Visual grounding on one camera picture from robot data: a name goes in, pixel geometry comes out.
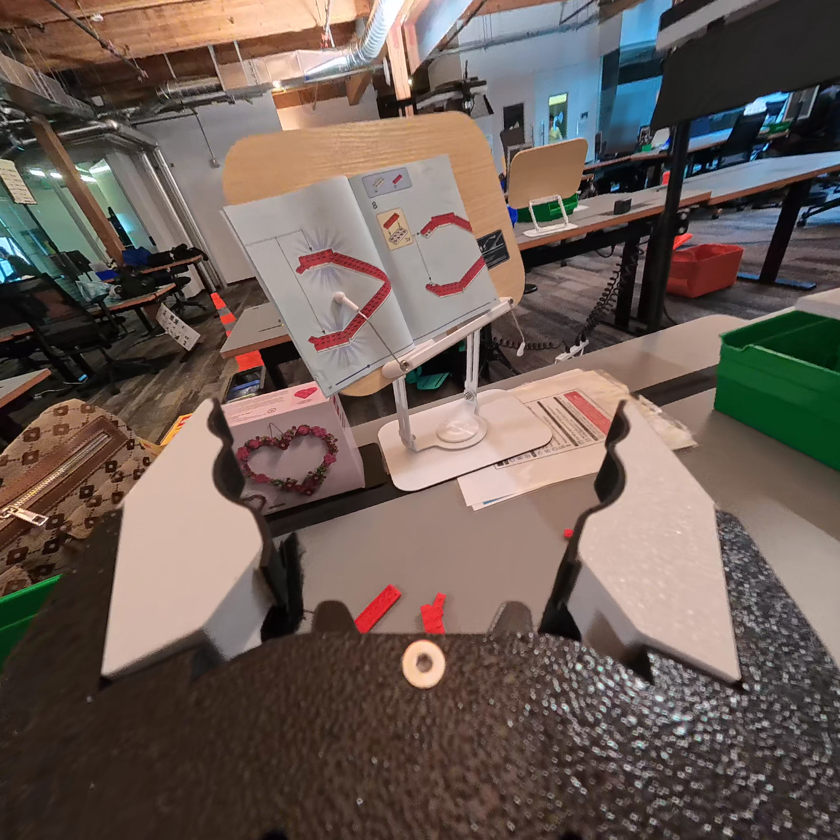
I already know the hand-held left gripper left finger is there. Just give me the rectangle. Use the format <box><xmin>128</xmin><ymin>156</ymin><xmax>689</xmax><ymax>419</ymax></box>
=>
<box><xmin>100</xmin><ymin>397</ymin><xmax>303</xmax><ymax>680</ymax></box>

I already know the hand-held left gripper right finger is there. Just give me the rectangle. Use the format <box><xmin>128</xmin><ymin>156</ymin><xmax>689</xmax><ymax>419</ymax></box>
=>
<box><xmin>539</xmin><ymin>399</ymin><xmax>744</xmax><ymax>689</ymax></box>

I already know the long red lego plate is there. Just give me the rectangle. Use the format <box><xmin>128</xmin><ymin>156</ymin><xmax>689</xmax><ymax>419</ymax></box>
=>
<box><xmin>354</xmin><ymin>584</ymin><xmax>401</xmax><ymax>634</ymax></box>

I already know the lego box with heart wreath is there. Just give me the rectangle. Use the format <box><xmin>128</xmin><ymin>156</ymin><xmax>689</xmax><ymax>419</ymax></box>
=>
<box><xmin>222</xmin><ymin>384</ymin><xmax>366</xmax><ymax>513</ymax></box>

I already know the open lego instruction booklet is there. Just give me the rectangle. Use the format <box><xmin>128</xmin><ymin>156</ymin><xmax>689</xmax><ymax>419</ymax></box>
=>
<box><xmin>222</xmin><ymin>154</ymin><xmax>498</xmax><ymax>398</ymax></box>

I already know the clear plastic bag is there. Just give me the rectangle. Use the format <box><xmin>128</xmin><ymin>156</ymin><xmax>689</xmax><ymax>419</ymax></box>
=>
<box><xmin>512</xmin><ymin>369</ymin><xmax>698</xmax><ymax>452</ymax></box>

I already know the printed sheet with red label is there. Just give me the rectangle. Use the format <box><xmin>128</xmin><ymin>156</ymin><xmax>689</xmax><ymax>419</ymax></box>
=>
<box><xmin>492</xmin><ymin>388</ymin><xmax>632</xmax><ymax>470</ymax></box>

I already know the green plastic bin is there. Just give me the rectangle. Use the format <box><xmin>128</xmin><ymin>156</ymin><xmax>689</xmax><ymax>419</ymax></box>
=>
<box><xmin>714</xmin><ymin>308</ymin><xmax>840</xmax><ymax>472</ymax></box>
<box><xmin>0</xmin><ymin>575</ymin><xmax>61</xmax><ymax>670</ymax></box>

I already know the brown patterned bag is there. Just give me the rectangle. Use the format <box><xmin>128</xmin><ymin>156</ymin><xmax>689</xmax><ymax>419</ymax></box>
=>
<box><xmin>0</xmin><ymin>399</ymin><xmax>158</xmax><ymax>598</ymax></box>

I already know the white paper sheet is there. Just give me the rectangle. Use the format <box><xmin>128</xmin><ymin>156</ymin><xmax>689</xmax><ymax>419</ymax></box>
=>
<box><xmin>457</xmin><ymin>453</ymin><xmax>601</xmax><ymax>511</ymax></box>

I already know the white printed floor sign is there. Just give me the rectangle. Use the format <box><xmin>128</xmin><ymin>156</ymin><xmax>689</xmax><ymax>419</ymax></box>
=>
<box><xmin>156</xmin><ymin>303</ymin><xmax>201</xmax><ymax>352</ymax></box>

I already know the black office chair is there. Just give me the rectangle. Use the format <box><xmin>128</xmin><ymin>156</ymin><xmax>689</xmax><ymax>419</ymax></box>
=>
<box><xmin>20</xmin><ymin>272</ymin><xmax>142</xmax><ymax>395</ymax></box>

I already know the orange storage bin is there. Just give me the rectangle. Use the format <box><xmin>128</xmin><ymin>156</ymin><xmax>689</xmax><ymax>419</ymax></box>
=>
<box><xmin>666</xmin><ymin>243</ymin><xmax>746</xmax><ymax>299</ymax></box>

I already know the long wooden desk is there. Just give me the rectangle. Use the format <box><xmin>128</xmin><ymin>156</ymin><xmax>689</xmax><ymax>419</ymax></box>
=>
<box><xmin>515</xmin><ymin>190</ymin><xmax>713</xmax><ymax>329</ymax></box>

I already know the small green bin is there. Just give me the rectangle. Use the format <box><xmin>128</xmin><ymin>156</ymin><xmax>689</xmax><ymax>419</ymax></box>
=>
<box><xmin>515</xmin><ymin>193</ymin><xmax>580</xmax><ymax>225</ymax></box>

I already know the long grey desk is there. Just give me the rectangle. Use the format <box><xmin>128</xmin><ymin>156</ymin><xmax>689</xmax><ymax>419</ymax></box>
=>
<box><xmin>682</xmin><ymin>151</ymin><xmax>840</xmax><ymax>291</ymax></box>

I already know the small wooden book stand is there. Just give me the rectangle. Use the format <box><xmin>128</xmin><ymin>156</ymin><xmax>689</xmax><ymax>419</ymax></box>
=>
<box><xmin>505</xmin><ymin>138</ymin><xmax>589</xmax><ymax>237</ymax></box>

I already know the wooden book stand white base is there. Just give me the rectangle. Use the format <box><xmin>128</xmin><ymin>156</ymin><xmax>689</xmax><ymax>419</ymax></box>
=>
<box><xmin>222</xmin><ymin>110</ymin><xmax>571</xmax><ymax>492</ymax></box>

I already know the black monitor on pole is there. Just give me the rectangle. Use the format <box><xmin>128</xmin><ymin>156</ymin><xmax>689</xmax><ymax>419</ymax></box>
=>
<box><xmin>640</xmin><ymin>0</ymin><xmax>840</xmax><ymax>332</ymax></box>

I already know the black coiled cable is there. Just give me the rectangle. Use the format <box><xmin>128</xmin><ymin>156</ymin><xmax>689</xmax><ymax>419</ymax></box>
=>
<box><xmin>492</xmin><ymin>249</ymin><xmax>627</xmax><ymax>352</ymax></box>

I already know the paper notice on glass wall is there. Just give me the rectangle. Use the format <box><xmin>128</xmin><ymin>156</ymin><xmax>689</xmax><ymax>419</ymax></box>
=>
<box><xmin>0</xmin><ymin>157</ymin><xmax>37</xmax><ymax>206</ymax></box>

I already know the silver air duct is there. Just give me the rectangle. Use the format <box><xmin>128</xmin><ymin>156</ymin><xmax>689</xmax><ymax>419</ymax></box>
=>
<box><xmin>276</xmin><ymin>0</ymin><xmax>401</xmax><ymax>88</ymax></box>

